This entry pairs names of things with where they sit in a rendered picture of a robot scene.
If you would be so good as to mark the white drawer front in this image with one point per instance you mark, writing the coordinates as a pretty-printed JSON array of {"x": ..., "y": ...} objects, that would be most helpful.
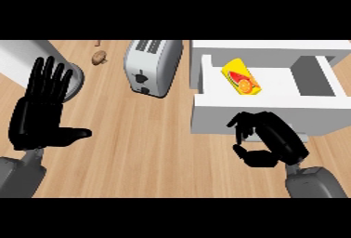
[{"x": 214, "y": 116}]

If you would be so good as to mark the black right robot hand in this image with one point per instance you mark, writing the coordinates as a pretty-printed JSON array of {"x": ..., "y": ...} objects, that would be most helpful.
[{"x": 280, "y": 136}]

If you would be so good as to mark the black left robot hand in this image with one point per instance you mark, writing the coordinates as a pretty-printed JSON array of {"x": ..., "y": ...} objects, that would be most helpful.
[{"x": 38, "y": 121}]

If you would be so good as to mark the brown mushroom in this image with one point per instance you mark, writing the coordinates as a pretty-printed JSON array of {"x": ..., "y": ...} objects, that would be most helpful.
[{"x": 99, "y": 58}]

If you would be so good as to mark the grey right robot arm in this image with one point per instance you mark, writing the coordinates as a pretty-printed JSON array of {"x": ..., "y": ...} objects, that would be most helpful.
[{"x": 316, "y": 184}]

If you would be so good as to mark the yellow fruit-print carton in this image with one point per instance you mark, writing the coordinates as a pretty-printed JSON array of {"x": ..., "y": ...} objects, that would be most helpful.
[{"x": 242, "y": 77}]

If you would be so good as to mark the white cabinet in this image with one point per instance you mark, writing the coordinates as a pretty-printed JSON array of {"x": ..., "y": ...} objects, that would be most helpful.
[{"x": 268, "y": 48}]

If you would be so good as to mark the white and grey appliance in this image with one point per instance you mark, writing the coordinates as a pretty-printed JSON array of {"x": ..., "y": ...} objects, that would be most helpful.
[{"x": 18, "y": 60}]

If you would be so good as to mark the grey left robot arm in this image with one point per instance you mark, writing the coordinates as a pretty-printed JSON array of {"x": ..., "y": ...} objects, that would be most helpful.
[{"x": 21, "y": 179}]

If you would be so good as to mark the small brown stem piece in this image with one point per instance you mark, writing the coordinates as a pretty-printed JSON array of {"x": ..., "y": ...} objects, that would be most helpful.
[{"x": 97, "y": 43}]

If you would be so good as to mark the white drawer box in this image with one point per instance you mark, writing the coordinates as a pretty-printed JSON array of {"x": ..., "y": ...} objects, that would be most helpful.
[{"x": 274, "y": 83}]

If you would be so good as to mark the silver toaster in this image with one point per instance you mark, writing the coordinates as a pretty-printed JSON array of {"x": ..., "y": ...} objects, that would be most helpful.
[{"x": 152, "y": 69}]

